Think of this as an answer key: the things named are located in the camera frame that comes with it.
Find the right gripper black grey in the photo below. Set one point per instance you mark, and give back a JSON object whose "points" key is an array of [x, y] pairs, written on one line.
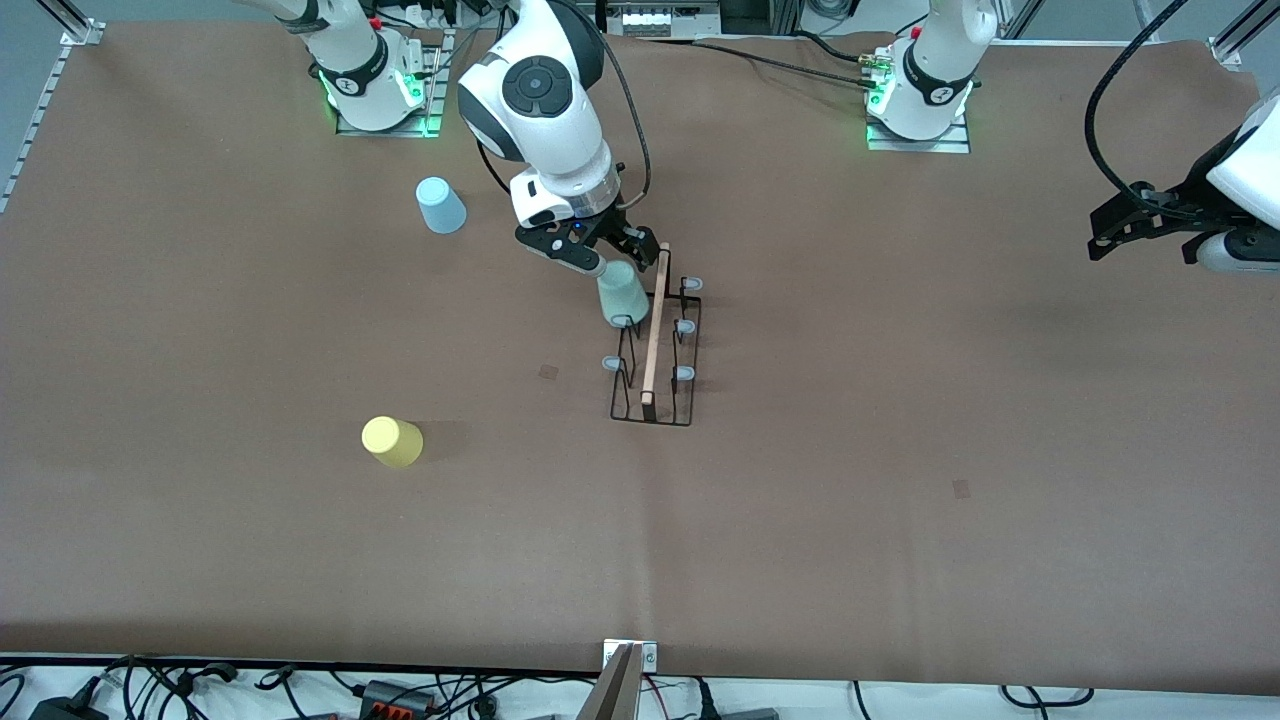
{"points": [[613, 228]]}

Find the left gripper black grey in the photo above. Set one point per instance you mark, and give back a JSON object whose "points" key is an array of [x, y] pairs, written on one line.
{"points": [[1187, 196]]}

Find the pale green plastic cup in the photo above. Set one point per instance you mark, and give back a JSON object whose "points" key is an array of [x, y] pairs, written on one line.
{"points": [[622, 298]]}

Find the yellow plastic cup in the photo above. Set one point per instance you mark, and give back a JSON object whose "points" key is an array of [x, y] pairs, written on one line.
{"points": [[392, 442]]}

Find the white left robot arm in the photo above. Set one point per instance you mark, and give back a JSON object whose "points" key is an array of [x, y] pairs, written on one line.
{"points": [[930, 70]]}

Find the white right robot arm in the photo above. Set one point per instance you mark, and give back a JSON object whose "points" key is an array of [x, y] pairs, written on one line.
{"points": [[545, 130]]}

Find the light blue plastic cup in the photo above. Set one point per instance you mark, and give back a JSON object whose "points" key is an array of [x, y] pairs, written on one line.
{"points": [[440, 205]]}

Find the grey connector box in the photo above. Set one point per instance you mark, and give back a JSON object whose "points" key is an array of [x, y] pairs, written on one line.
{"points": [[650, 20]]}

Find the white power strip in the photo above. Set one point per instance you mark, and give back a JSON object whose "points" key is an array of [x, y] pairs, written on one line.
{"points": [[430, 15]]}

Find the brown table cover sheet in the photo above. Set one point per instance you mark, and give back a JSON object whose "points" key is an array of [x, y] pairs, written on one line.
{"points": [[800, 550]]}

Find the black orange connector box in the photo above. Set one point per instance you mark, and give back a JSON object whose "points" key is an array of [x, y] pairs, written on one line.
{"points": [[395, 695]]}

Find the black power adapter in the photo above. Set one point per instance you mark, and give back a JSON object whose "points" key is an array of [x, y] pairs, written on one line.
{"points": [[70, 712]]}

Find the aluminium frame profile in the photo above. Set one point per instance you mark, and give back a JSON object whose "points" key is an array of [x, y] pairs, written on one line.
{"points": [[75, 25], [1240, 35]]}

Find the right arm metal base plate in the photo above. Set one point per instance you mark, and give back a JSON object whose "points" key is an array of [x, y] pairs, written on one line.
{"points": [[434, 80]]}

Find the small metal bracket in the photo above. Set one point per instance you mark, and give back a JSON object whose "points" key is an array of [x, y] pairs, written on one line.
{"points": [[648, 655]]}

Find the aluminium camera pole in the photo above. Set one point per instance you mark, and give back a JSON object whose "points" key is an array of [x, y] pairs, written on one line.
{"points": [[615, 695]]}

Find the perforated metal rail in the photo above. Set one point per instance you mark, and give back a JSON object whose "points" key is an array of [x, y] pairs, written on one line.
{"points": [[40, 115]]}

